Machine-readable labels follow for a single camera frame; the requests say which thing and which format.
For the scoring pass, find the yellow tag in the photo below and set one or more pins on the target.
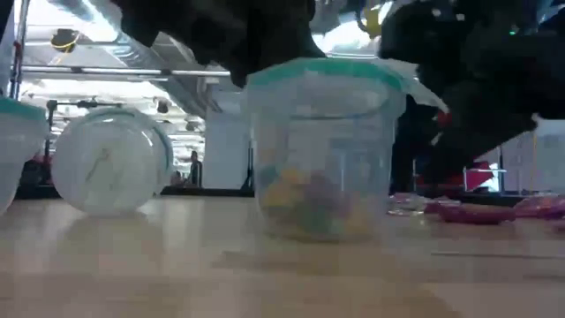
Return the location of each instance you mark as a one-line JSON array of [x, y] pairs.
[[373, 22]]

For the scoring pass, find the white panel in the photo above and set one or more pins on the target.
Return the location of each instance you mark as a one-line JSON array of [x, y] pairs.
[[547, 159]]

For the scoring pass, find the green candy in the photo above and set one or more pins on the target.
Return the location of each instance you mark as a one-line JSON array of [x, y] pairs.
[[318, 221]]

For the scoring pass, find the black yellow ceiling reel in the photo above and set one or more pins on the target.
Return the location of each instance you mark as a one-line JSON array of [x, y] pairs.
[[65, 40]]

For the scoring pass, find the medium clear plastic container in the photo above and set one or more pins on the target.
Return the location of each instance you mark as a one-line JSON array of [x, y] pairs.
[[110, 176]]

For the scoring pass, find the large clear plastic container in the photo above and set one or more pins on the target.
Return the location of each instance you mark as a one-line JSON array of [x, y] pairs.
[[17, 168]]

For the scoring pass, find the black ceiling spotlight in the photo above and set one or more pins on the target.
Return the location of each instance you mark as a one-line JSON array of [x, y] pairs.
[[163, 107]]

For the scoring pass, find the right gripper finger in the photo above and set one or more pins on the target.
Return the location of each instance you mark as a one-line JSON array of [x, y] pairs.
[[410, 154], [476, 119]]

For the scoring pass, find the silver metal pole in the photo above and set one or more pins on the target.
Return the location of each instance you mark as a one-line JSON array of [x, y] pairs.
[[20, 44]]

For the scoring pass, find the person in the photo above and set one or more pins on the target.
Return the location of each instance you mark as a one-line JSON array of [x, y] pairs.
[[177, 179], [196, 170]]

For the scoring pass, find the large clear bowl, teal rim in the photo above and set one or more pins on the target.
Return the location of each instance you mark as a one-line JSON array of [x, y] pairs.
[[17, 108]]

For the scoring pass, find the blue candy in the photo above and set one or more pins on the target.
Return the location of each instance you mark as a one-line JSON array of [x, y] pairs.
[[268, 175]]

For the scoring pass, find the small teal-rimmed clear lid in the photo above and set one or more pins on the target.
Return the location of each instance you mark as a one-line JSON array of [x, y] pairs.
[[326, 68]]

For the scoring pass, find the small clear plastic container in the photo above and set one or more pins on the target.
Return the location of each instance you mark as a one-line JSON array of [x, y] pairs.
[[322, 146]]

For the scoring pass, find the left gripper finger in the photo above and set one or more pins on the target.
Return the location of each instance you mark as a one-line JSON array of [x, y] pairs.
[[300, 44], [256, 53]]

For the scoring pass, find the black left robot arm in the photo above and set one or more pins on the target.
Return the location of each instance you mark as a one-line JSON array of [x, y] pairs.
[[4, 13]]

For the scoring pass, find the red shelf rack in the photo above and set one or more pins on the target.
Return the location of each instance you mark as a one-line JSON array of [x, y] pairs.
[[479, 179]]

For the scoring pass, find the long ceiling light bar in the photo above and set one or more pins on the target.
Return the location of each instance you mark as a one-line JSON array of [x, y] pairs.
[[132, 71]]

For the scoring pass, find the medium teal-rimmed clear lid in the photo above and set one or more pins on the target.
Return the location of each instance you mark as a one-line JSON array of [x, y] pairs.
[[167, 146]]

